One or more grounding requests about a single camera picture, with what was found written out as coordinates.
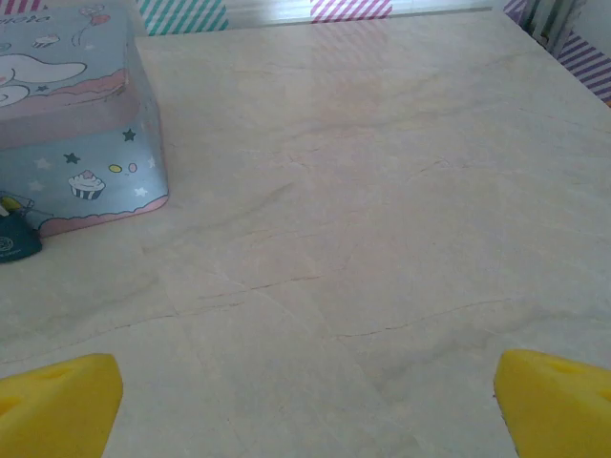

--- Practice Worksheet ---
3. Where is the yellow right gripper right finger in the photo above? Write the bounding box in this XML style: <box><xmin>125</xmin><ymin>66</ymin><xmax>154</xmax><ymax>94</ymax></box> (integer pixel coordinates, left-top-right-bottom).
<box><xmin>493</xmin><ymin>348</ymin><xmax>611</xmax><ymax>458</ymax></box>

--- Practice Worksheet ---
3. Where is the dark padlock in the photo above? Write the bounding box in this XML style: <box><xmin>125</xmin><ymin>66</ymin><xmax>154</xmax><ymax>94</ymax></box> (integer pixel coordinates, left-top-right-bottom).
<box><xmin>0</xmin><ymin>209</ymin><xmax>44</xmax><ymax>264</ymax></box>

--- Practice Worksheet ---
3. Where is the aluminium frame corner post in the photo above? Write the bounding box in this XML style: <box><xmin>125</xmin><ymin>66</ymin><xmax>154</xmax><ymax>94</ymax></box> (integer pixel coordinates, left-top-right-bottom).
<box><xmin>519</xmin><ymin>0</ymin><xmax>591</xmax><ymax>56</ymax></box>

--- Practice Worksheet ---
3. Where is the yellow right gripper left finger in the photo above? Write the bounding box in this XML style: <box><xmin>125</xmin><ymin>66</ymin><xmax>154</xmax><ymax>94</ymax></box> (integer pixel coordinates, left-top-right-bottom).
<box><xmin>0</xmin><ymin>352</ymin><xmax>125</xmax><ymax>458</ymax></box>

